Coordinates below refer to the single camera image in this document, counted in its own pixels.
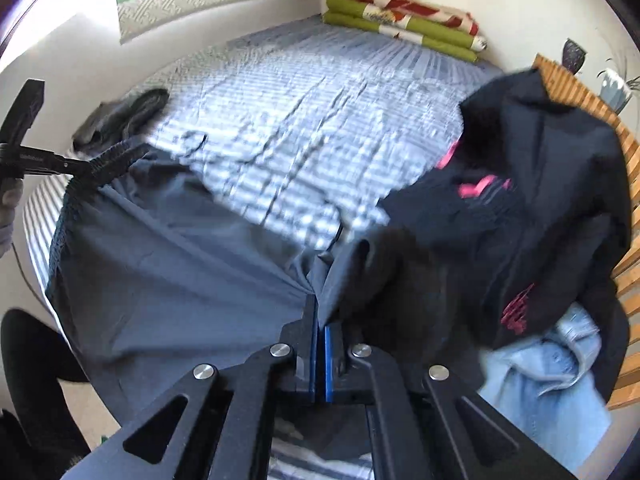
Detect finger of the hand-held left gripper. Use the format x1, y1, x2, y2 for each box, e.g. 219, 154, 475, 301
62, 141, 151, 182

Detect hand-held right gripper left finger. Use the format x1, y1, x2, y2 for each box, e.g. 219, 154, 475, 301
62, 295, 321, 480

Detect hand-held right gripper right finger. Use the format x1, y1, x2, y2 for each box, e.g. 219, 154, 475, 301
322, 322, 581, 480

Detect grey pants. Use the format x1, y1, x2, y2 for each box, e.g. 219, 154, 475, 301
45, 142, 386, 461

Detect dark folded pants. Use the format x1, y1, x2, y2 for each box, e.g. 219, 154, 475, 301
72, 87, 170, 153

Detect person's left hand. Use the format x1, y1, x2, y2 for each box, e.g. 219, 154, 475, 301
0, 177, 24, 259

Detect striped bed quilt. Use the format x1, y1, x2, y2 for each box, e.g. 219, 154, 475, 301
22, 12, 506, 480

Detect light blue denim garment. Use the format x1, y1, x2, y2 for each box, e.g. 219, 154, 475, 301
477, 302, 613, 473

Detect black garment with pink print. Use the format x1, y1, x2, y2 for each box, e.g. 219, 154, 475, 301
320, 67, 633, 406

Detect folded green red blanket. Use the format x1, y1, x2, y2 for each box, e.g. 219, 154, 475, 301
322, 0, 488, 65

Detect wooden slatted headboard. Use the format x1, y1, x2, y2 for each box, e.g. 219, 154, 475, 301
530, 52, 640, 411

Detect dark vase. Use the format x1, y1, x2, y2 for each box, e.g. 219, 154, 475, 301
562, 37, 587, 76

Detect potted plant in pale pot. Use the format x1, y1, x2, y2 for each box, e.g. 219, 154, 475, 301
595, 30, 640, 116

